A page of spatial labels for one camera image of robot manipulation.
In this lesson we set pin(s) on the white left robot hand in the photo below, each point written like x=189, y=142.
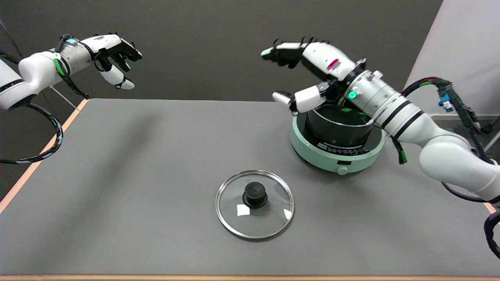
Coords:
x=103, y=42

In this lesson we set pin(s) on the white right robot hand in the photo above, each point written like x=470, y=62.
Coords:
x=326, y=56

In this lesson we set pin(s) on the glass pot lid black knob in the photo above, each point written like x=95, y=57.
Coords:
x=255, y=195

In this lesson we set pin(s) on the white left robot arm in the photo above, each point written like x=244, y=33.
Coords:
x=35, y=70

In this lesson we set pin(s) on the mint green induction cooker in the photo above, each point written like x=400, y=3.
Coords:
x=332, y=160

